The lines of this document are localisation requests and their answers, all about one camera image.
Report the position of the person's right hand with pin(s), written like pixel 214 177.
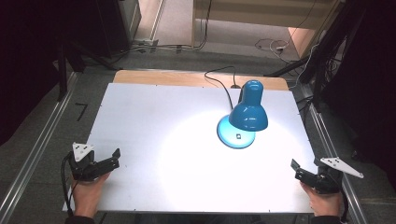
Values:
pixel 323 202

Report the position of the black metal stand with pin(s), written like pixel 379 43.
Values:
pixel 63 71
pixel 320 68

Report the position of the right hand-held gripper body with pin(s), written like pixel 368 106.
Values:
pixel 330 179

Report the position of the person's left hand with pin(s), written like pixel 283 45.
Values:
pixel 87 194

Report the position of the aluminium frame rail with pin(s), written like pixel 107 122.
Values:
pixel 327 137
pixel 34 152

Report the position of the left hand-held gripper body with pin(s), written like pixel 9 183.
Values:
pixel 84 166

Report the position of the blue desk lamp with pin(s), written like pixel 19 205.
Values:
pixel 246 118

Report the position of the black cabinet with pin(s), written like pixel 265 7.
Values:
pixel 118 21

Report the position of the grey power strip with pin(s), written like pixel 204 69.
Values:
pixel 146 42

